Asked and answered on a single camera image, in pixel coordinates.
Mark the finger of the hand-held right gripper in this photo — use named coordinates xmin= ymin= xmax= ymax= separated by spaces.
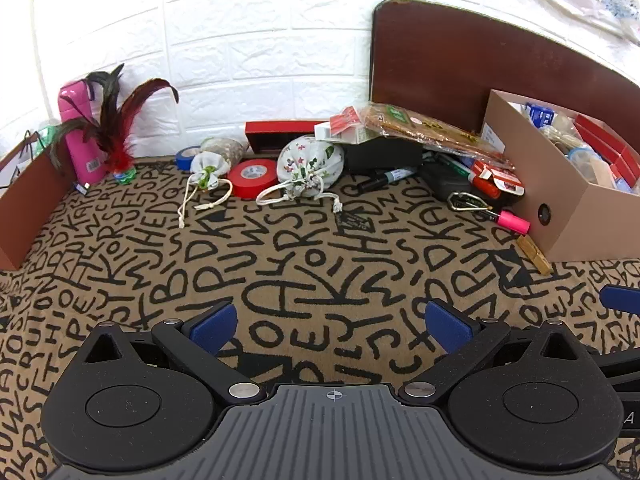
xmin=595 ymin=345 xmax=640 ymax=392
xmin=601 ymin=284 xmax=640 ymax=312

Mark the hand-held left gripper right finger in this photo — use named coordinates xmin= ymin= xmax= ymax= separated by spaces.
xmin=397 ymin=299 xmax=596 ymax=406

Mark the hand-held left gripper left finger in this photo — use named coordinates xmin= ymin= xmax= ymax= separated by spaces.
xmin=75 ymin=302 xmax=268 ymax=406

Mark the red tape roll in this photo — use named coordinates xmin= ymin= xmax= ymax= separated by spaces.
xmin=227 ymin=159 xmax=279 ymax=200

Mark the small white drawstring pouch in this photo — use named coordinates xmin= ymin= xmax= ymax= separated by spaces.
xmin=177 ymin=152 xmax=234 ymax=229

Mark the clear grain packet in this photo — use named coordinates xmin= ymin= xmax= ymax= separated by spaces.
xmin=200 ymin=137 xmax=249 ymax=167

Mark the wooden clothespin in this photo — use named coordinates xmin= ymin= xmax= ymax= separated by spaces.
xmin=516 ymin=235 xmax=554 ymax=276

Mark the cardboard box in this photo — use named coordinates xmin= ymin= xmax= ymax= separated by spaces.
xmin=482 ymin=88 xmax=640 ymax=263

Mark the pink highlighter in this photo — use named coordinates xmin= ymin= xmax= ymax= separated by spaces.
xmin=486 ymin=209 xmax=531 ymax=235

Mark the metal carabiner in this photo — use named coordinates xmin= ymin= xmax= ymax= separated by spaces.
xmin=447 ymin=191 xmax=494 ymax=214

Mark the red white sachet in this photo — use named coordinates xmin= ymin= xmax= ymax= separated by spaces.
xmin=470 ymin=159 xmax=527 ymax=197

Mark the black marker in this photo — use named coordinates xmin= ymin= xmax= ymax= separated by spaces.
xmin=357 ymin=167 xmax=419 ymax=192

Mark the blue tape roll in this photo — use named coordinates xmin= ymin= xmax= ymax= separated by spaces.
xmin=175 ymin=146 xmax=204 ymax=172

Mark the black box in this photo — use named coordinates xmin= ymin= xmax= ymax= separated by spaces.
xmin=342 ymin=141 xmax=424 ymax=174

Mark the brown snack packet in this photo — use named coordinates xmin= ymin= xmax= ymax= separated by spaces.
xmin=364 ymin=102 xmax=517 ymax=172

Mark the blue white packet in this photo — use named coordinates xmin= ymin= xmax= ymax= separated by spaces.
xmin=524 ymin=102 xmax=557 ymax=127

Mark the red black feather shuttlecock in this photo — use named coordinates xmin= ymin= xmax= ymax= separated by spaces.
xmin=47 ymin=62 xmax=181 ymax=184

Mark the red flat box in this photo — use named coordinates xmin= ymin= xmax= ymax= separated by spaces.
xmin=244 ymin=119 xmax=332 ymax=154

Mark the brown paper bag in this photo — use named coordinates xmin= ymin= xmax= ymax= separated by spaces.
xmin=0 ymin=127 xmax=77 ymax=272

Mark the white red packet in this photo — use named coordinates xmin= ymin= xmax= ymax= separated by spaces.
xmin=314 ymin=105 xmax=382 ymax=147

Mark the pink bottle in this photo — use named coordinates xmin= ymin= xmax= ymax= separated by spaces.
xmin=57 ymin=80 xmax=109 ymax=187

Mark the dark brown wooden board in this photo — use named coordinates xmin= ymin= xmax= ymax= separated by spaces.
xmin=370 ymin=0 xmax=640 ymax=161

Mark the floral drawstring pouch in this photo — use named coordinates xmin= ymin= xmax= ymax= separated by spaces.
xmin=256 ymin=135 xmax=347 ymax=217

